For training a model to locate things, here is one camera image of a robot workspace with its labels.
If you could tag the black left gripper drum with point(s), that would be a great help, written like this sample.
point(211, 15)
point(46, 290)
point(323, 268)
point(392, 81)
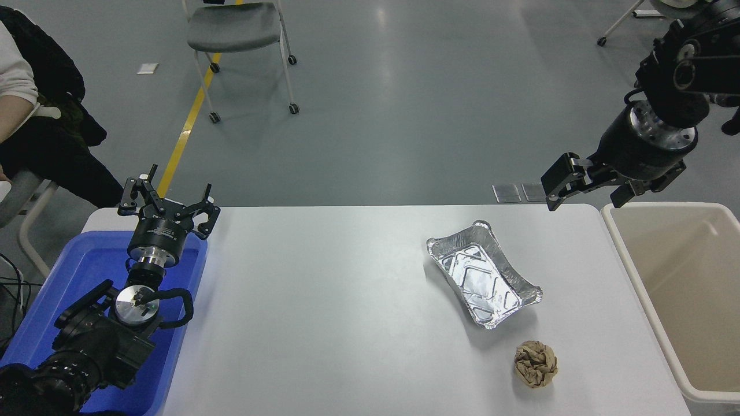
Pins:
point(159, 231)

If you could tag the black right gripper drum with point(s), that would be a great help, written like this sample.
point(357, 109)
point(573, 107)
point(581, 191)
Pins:
point(624, 153)

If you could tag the rectangular foil tray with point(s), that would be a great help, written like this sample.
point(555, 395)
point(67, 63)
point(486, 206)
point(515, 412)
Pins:
point(483, 277)

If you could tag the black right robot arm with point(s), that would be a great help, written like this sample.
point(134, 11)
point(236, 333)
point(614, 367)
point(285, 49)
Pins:
point(670, 86)

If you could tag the person's forearm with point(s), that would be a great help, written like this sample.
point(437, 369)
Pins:
point(13, 118)

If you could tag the metal floor plate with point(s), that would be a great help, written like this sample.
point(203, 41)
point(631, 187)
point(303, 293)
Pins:
point(507, 193)
point(535, 190)

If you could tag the blue plastic tray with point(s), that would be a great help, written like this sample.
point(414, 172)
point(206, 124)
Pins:
point(87, 260)

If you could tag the large pale plastic bin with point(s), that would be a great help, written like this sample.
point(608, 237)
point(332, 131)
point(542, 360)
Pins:
point(688, 271)

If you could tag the person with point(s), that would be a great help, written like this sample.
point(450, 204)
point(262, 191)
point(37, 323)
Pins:
point(732, 122)
point(46, 150)

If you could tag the white floor bar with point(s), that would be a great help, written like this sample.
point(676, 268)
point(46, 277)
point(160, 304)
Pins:
point(644, 12)

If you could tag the crumpled tan paper ball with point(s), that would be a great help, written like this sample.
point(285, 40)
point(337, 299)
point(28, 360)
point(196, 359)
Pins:
point(536, 364)

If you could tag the grey chair on castors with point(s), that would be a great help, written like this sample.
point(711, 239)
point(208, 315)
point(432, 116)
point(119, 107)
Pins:
point(231, 26)

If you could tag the white-frame chair on castors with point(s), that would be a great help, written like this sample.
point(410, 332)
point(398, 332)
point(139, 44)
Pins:
point(618, 22)

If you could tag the grey seat white-frame chair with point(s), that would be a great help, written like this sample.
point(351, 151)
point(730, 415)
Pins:
point(17, 193)

